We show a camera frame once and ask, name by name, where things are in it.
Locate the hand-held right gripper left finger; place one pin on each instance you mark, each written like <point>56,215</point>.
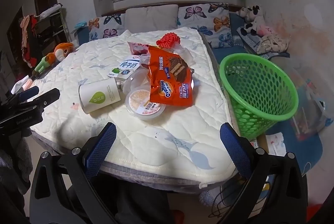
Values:
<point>100,148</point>

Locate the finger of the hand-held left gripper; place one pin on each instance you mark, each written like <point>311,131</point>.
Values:
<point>27,92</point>
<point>45,99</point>

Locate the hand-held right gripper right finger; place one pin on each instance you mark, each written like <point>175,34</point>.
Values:
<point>234,151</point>

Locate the green plastic basket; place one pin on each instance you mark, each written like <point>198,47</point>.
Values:
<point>261,88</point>

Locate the pink snack wrapper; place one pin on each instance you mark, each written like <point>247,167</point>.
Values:
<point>135,48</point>

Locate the person's left hand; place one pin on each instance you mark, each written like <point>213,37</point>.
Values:
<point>23,153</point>

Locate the green toy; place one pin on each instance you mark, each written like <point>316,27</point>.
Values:
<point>43,62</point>

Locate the white printed paper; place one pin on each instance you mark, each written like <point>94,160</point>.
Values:
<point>274,143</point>

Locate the white paper cup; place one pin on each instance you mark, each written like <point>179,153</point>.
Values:
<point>99,96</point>

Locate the orange plush toy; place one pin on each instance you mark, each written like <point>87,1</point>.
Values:
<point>62,49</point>

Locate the red hanging clothes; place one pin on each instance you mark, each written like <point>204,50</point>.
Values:
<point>27,36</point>

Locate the white quilted mat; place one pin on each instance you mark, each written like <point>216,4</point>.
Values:
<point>156,135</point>

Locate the clear jelly cup with lid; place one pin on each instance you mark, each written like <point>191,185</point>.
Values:
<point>142,104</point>

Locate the metal rack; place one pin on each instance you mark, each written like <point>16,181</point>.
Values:
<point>49,23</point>

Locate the empty clear plastic cup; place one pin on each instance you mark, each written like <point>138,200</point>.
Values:
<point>135,80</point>

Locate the blue bed sheet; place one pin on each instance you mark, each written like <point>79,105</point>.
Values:
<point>311,147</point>

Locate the teal cloth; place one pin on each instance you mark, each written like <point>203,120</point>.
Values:
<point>79,24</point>

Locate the white milk carton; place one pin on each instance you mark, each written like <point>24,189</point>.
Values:
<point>127,66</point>

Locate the clear storage box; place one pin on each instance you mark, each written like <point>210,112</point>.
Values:
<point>308,104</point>

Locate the small butterfly print pillow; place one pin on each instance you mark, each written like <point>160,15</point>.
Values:
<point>104,27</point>

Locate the orange snack wrapper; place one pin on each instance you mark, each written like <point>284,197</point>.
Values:
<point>167,78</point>

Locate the red plastic stool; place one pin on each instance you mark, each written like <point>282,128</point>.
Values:
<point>314,213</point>

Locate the clear plastic bottle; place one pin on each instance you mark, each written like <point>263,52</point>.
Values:
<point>184,53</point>

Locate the blue white patterned blanket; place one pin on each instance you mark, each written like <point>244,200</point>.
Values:
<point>248,39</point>

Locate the beige spotted cloth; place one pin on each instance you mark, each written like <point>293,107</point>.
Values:
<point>272,44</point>

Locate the pink plush toy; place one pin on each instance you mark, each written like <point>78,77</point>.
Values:
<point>266,29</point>

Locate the red foam net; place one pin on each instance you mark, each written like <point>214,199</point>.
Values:
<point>168,40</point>

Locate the grey pillow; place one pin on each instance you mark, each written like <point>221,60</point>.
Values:
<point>150,18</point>

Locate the large butterfly print pillow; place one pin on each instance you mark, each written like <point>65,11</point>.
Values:
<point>208,20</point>

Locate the cow plush toy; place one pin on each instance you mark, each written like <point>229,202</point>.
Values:
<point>250,15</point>

